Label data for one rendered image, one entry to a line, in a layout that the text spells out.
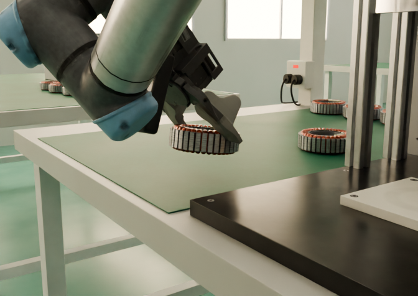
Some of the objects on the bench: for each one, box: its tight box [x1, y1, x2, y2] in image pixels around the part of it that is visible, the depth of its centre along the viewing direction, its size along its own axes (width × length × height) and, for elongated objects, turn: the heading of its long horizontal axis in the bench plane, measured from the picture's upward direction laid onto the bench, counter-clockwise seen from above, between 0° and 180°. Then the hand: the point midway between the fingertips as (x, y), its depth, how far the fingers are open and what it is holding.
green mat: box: [38, 108, 385, 214], centre depth 115 cm, size 94×61×1 cm, turn 124°
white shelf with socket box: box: [281, 0, 328, 108], centre depth 151 cm, size 35×37×46 cm
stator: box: [298, 127, 346, 154], centre depth 101 cm, size 11×11×4 cm
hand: (209, 139), depth 78 cm, fingers closed on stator, 13 cm apart
